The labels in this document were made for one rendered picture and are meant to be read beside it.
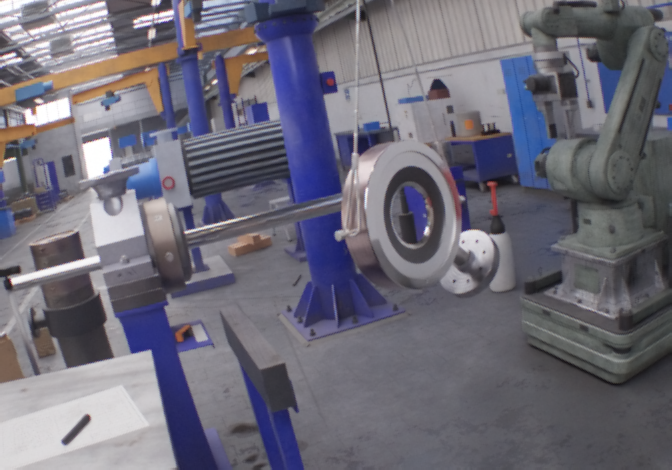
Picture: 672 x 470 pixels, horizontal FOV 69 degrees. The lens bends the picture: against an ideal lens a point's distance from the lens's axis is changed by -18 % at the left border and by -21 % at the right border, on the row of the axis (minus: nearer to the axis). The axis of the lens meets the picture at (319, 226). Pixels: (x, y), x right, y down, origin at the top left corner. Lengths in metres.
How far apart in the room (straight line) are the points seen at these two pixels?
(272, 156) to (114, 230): 3.95
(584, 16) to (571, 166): 0.77
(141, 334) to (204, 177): 3.85
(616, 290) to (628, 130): 0.79
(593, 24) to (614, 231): 1.04
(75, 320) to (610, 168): 3.11
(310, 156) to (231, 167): 2.00
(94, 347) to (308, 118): 2.06
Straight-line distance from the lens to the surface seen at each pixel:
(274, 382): 1.56
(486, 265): 1.65
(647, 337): 2.84
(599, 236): 2.93
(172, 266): 2.16
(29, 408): 1.68
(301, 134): 3.93
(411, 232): 1.72
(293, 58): 3.94
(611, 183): 2.73
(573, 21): 2.84
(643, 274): 3.06
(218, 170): 5.82
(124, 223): 2.12
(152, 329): 2.04
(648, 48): 3.07
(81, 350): 3.74
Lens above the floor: 1.48
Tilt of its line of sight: 11 degrees down
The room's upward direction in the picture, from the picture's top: 11 degrees counter-clockwise
